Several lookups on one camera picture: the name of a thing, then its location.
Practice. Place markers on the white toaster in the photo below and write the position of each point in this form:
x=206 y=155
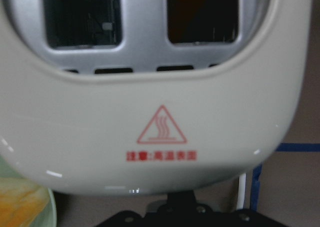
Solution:
x=147 y=116

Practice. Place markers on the bread slice in toaster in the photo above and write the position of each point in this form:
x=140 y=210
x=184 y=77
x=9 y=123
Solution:
x=179 y=15

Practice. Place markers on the bread slice on plate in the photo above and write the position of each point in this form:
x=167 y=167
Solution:
x=21 y=201

